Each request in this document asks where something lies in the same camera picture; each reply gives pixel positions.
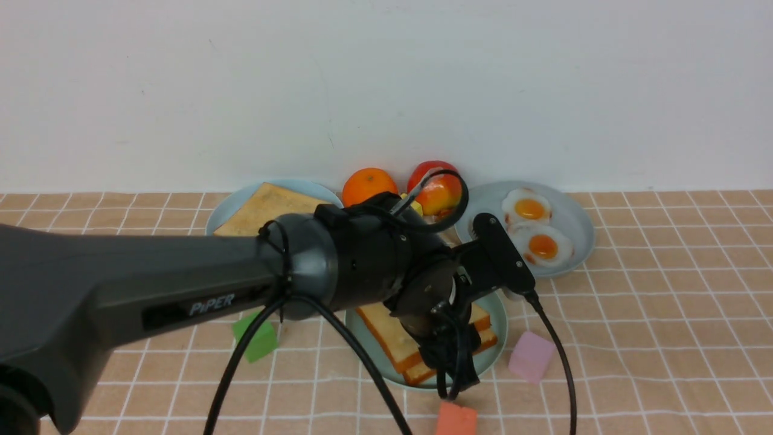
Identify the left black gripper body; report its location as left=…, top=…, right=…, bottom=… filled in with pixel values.
left=386, top=242, right=502, bottom=399

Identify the toast slice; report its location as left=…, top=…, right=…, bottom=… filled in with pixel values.
left=356, top=303, right=499, bottom=385
left=356, top=302, right=499, bottom=387
left=213, top=182, right=330, bottom=237

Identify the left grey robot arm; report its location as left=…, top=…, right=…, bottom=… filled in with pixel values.
left=2, top=193, right=515, bottom=434

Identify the green centre plate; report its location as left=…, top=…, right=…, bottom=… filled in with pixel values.
left=344, top=292, right=508, bottom=391

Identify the pink cube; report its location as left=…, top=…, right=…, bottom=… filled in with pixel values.
left=508, top=331, right=556, bottom=384

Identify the orange cube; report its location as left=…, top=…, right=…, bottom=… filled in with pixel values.
left=434, top=401, right=478, bottom=435

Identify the yellow cube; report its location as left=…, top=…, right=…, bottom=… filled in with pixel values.
left=400, top=193, right=423, bottom=216

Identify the red yellow apple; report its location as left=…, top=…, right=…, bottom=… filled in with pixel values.
left=406, top=160, right=462, bottom=216

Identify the front fried egg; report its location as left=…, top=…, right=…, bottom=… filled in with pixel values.
left=507, top=223, right=574, bottom=268

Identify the fried egg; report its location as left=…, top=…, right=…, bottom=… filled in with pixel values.
left=501, top=187, right=553, bottom=225
left=507, top=223, right=574, bottom=268

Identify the rear fried egg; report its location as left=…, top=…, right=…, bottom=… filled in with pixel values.
left=501, top=187, right=553, bottom=225

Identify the blue plate with eggs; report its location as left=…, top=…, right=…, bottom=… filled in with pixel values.
left=455, top=181, right=595, bottom=277

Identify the orange fruit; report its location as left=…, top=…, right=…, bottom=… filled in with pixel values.
left=341, top=167, right=399, bottom=207

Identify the green cube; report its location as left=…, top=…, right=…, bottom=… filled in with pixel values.
left=232, top=313, right=278, bottom=363

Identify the blue plate with toast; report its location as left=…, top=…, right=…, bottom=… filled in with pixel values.
left=205, top=179, right=344, bottom=235

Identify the checkered beige tablecloth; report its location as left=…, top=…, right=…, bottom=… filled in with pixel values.
left=2, top=190, right=772, bottom=434

